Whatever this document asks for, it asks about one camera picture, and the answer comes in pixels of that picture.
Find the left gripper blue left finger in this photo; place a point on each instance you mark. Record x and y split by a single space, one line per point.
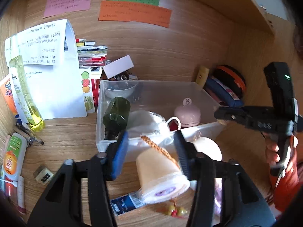
118 151

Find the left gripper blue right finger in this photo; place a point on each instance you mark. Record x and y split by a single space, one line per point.
186 154

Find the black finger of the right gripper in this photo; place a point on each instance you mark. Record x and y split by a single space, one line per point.
241 115

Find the white round container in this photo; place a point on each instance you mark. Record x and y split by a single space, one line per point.
209 147

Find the person's right hand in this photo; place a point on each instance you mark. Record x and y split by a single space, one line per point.
272 148

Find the blue fabric pencil case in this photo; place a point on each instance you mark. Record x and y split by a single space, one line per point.
222 94

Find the peach cotton pad roll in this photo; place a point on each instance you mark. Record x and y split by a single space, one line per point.
158 174

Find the black orange round case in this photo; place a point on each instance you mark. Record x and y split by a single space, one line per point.
230 78

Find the pink plastic bag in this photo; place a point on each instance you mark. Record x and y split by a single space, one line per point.
218 197

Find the dark blue card packet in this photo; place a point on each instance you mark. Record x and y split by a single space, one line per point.
126 203

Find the clear plastic storage bin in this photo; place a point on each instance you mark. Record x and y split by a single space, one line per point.
152 106

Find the yellow cream tube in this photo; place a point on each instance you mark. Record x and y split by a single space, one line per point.
202 76

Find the small beige dice block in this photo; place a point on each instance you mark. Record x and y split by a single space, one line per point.
42 174

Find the fruit print box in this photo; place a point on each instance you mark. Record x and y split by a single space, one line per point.
90 80

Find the yellow clear tube bottle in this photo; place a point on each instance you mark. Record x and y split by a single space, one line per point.
24 98

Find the black pen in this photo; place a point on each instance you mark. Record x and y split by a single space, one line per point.
26 129

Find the small white box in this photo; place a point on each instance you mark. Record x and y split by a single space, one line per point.
118 66

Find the pink white small tube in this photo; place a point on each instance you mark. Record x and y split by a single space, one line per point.
20 195

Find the white orange-label tube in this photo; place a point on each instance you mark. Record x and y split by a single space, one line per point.
14 156

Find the stack of booklets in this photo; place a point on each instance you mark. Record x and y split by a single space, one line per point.
90 54

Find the white printed paper sheet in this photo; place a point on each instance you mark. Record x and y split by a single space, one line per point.
51 66

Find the orange sunscreen tube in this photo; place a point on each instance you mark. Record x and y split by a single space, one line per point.
6 91

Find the orange sticky note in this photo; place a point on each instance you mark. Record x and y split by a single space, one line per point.
134 12

